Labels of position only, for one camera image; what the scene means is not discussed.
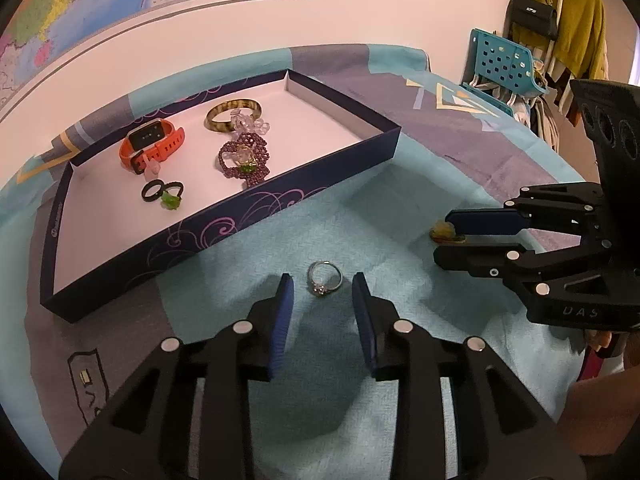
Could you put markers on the dark blue shallow box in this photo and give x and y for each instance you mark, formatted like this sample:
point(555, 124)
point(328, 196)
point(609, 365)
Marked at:
point(310, 125)

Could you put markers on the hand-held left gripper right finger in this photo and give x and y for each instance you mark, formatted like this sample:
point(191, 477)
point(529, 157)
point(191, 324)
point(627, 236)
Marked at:
point(362, 330)

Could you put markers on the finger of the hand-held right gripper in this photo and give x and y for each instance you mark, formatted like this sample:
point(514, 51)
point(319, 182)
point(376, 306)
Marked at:
point(485, 221)
point(480, 260)

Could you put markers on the person's right forearm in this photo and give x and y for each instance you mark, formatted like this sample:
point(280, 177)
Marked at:
point(605, 410)

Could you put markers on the tortoiseshell bangle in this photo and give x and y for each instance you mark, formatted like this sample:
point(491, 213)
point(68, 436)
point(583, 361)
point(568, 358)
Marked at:
point(222, 108)

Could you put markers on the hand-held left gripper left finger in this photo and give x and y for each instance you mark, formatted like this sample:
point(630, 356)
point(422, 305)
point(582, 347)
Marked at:
point(280, 330)

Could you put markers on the black handbag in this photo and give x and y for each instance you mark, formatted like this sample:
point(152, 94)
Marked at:
point(532, 12)

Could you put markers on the mustard yellow garment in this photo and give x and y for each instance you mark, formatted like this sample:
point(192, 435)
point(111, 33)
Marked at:
point(582, 25)

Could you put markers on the blue perforated plastic chair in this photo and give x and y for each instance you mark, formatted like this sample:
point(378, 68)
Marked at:
point(495, 62)

